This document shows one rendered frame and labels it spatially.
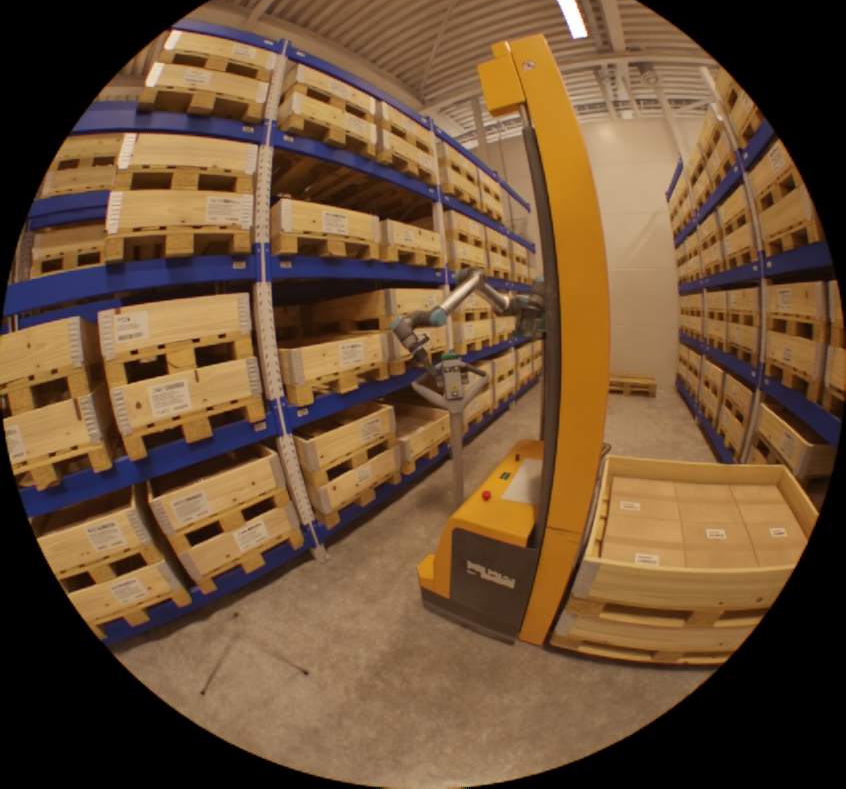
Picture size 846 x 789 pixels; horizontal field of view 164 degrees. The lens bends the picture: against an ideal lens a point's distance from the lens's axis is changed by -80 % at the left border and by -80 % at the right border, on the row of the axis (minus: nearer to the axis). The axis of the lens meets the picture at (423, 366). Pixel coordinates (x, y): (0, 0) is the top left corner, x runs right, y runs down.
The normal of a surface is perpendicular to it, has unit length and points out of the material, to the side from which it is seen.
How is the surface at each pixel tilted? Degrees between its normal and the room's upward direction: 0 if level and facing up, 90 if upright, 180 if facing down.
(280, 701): 0
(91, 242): 90
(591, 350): 90
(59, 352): 90
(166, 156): 90
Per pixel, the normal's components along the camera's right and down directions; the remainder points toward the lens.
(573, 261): -0.59, 0.18
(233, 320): 0.80, 0.04
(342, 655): -0.07, -0.98
